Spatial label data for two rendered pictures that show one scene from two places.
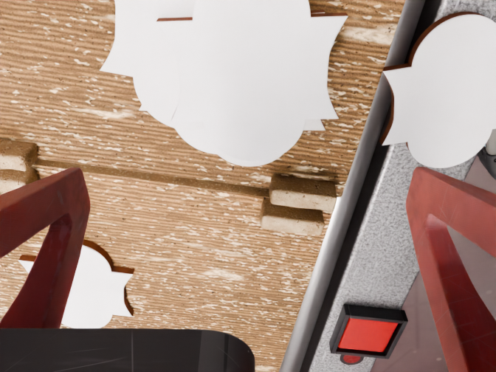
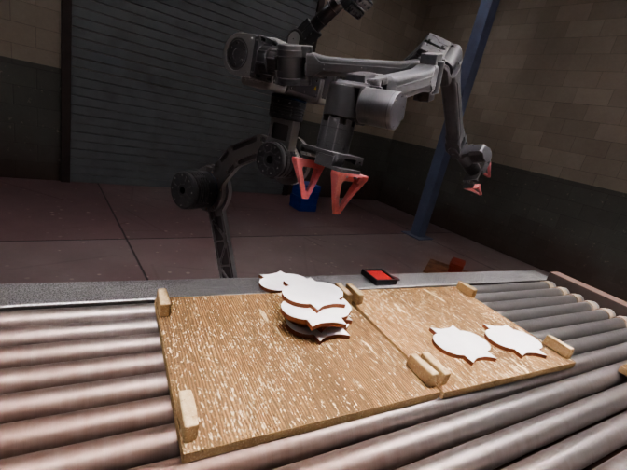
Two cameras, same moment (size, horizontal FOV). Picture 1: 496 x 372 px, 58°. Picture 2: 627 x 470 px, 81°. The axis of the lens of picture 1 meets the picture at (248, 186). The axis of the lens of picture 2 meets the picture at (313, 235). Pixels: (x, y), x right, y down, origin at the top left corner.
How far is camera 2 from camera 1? 0.60 m
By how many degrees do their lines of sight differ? 55
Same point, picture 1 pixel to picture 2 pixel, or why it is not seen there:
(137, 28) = (324, 317)
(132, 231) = (411, 333)
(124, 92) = (355, 342)
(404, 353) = not seen: hidden behind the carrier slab
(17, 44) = (368, 374)
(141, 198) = (393, 333)
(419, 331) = not seen: hidden behind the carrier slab
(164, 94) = (339, 311)
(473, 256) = not seen: hidden behind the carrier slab
